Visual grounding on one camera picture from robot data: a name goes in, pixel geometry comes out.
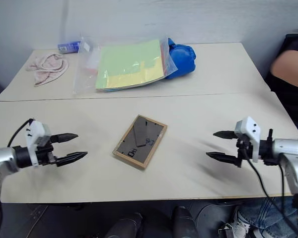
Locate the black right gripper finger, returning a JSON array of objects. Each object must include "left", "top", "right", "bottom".
[
  {"left": 206, "top": 151, "right": 239, "bottom": 165},
  {"left": 213, "top": 130, "right": 237, "bottom": 140}
]

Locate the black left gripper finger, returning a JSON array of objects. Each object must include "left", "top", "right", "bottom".
[
  {"left": 55, "top": 151, "right": 88, "bottom": 168},
  {"left": 51, "top": 133, "right": 79, "bottom": 144}
]

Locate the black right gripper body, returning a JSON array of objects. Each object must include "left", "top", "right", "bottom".
[{"left": 235, "top": 135, "right": 254, "bottom": 169}]

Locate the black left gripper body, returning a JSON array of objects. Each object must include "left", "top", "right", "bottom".
[{"left": 36, "top": 142, "right": 58, "bottom": 166}]

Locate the clear plastic zip bag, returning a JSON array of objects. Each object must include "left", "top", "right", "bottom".
[{"left": 72, "top": 33, "right": 179, "bottom": 96}]

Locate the person's blue jeans leg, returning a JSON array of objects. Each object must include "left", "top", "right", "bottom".
[{"left": 238, "top": 197, "right": 298, "bottom": 231}]

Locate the white sneaker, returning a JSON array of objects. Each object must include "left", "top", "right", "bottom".
[{"left": 231, "top": 205, "right": 252, "bottom": 238}]

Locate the pink crumpled towel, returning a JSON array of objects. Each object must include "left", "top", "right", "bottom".
[{"left": 25, "top": 52, "right": 70, "bottom": 87}]

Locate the person's black shirt torso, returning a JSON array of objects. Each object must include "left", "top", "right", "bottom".
[{"left": 265, "top": 31, "right": 298, "bottom": 127}]

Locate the dark rounded shape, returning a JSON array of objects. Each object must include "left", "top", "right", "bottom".
[
  {"left": 172, "top": 206, "right": 200, "bottom": 238},
  {"left": 105, "top": 212, "right": 144, "bottom": 238}
]

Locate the blue tissue packet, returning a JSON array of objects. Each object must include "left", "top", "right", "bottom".
[{"left": 57, "top": 41, "right": 81, "bottom": 54}]

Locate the coloured paper sheet stack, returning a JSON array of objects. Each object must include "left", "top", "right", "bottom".
[{"left": 95, "top": 38, "right": 165, "bottom": 93}]

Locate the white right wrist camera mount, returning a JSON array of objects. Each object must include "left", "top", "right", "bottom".
[{"left": 234, "top": 116, "right": 263, "bottom": 163}]

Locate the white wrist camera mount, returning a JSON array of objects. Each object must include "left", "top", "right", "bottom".
[
  {"left": 25, "top": 119, "right": 52, "bottom": 166},
  {"left": 234, "top": 116, "right": 263, "bottom": 163}
]

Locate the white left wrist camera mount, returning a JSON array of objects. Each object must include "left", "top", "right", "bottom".
[{"left": 25, "top": 119, "right": 52, "bottom": 166}]

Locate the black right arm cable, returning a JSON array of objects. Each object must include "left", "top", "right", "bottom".
[{"left": 240, "top": 145, "right": 298, "bottom": 238}]

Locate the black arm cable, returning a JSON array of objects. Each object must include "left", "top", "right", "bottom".
[
  {"left": 7, "top": 119, "right": 34, "bottom": 147},
  {"left": 240, "top": 145, "right": 298, "bottom": 238}
]

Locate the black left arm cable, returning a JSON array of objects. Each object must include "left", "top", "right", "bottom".
[{"left": 7, "top": 119, "right": 34, "bottom": 147}]

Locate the wooden picture frame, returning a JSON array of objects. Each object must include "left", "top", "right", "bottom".
[{"left": 112, "top": 114, "right": 168, "bottom": 171}]

